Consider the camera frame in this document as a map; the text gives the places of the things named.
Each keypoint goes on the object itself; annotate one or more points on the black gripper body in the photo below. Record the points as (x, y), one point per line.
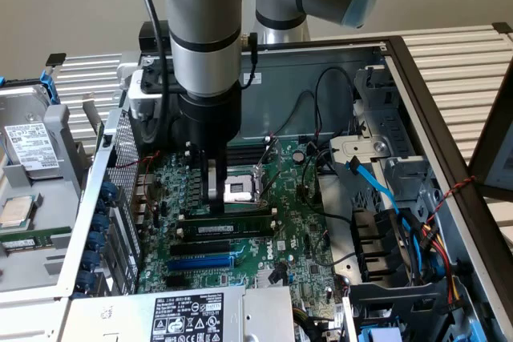
(208, 117)

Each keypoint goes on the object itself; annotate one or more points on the green RAM stick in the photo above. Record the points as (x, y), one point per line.
(48, 236)
(248, 226)

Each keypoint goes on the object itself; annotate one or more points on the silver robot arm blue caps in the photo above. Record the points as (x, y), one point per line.
(200, 17)

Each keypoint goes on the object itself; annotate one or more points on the CPU socket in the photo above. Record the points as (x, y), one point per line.
(240, 190)

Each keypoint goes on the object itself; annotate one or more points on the white case sticker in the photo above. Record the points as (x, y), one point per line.
(256, 77)

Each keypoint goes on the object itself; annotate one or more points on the long black expansion slot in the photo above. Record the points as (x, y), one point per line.
(200, 248)

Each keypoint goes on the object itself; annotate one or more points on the grey open PC case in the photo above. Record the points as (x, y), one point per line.
(280, 109)

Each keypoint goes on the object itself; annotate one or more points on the blue expansion slot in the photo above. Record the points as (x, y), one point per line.
(200, 263)

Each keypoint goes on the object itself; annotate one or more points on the green Dell motherboard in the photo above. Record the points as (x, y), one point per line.
(288, 206)

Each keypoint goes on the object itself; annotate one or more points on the coin cell battery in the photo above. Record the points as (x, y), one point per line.
(297, 155)

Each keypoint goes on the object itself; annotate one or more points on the short black expansion slot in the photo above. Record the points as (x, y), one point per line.
(178, 282)

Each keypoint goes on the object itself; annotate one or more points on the black box with port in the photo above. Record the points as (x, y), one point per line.
(145, 33)

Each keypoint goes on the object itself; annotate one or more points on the blue card retention clips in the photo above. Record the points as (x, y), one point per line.
(100, 222)

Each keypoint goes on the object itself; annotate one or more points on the black power supply label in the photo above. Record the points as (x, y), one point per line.
(186, 318)

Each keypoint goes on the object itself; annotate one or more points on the silver power supply unit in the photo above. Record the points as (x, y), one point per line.
(264, 310)

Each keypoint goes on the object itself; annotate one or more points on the grey parts rack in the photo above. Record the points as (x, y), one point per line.
(60, 198)

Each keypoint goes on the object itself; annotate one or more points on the black table end cap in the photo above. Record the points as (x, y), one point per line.
(503, 28)
(56, 59)

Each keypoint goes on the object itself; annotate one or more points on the silver disk bay cage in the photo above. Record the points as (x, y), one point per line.
(380, 125)

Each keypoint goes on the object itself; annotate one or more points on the silver hard disk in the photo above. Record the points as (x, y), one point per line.
(34, 154)

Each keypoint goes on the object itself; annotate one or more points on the silver CPU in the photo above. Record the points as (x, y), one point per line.
(16, 214)

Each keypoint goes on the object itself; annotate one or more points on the dark metal disk bay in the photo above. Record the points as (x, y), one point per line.
(401, 298)

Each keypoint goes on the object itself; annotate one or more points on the blue plastic latch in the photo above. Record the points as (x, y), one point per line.
(380, 335)

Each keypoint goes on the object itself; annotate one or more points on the dark framed panel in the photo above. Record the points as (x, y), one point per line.
(501, 158)

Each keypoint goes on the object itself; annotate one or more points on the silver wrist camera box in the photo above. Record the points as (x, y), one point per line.
(140, 97)

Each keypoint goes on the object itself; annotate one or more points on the graphics card silver bracket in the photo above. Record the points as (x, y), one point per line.
(93, 117)

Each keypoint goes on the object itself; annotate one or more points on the blue disk carrier bracket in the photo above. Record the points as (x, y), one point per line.
(50, 85)

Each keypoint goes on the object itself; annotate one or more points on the black plastic fan duct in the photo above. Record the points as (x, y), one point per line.
(372, 238)

